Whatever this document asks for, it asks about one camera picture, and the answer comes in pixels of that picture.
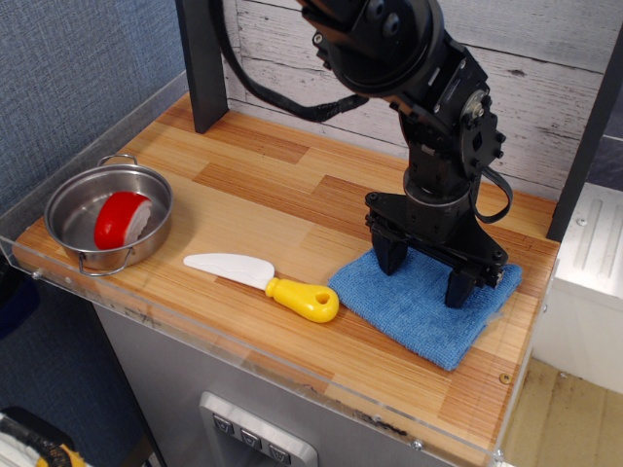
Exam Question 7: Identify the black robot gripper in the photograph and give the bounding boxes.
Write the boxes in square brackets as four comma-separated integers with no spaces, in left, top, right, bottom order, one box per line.
[365,190,509,308]

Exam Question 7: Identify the blue cloth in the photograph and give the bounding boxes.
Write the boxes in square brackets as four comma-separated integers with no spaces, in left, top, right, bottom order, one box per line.
[328,250,523,371]

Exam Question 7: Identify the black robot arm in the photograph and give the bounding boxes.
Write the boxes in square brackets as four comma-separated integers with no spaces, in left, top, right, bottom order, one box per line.
[302,1,510,307]

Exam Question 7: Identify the white grooved side cabinet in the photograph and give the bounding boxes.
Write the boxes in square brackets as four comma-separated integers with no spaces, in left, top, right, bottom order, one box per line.
[532,183,622,393]

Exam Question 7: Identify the clear acrylic table guard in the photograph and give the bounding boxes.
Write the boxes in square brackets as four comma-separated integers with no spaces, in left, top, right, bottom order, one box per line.
[1,77,558,466]

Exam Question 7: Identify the silver dispenser button panel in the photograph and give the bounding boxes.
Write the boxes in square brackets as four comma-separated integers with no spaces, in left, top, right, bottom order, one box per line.
[199,391,319,466]

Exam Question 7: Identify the red white toy food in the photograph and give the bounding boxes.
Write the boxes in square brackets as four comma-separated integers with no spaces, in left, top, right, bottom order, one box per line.
[93,192,152,250]

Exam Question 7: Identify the small steel pot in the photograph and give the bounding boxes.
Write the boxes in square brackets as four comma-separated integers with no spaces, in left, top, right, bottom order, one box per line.
[44,154,173,276]

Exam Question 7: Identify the yellow object bottom left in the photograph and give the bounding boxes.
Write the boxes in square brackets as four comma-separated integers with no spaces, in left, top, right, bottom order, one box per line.
[36,445,87,467]

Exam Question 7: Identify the yellow handled toy knife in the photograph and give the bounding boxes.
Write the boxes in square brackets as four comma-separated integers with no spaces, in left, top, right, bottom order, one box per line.
[183,253,340,323]

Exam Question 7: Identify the dark right frame post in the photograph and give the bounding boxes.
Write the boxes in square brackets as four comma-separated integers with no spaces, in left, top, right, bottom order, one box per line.
[546,30,622,242]

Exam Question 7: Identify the dark frame post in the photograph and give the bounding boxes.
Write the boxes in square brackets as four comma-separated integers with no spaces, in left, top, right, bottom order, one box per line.
[175,0,229,133]
[546,30,622,242]

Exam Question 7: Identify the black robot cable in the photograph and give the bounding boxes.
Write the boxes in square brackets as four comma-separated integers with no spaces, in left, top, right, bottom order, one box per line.
[208,0,515,226]

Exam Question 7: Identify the dark left frame post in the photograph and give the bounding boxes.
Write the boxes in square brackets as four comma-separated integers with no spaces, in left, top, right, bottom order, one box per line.
[175,0,229,133]

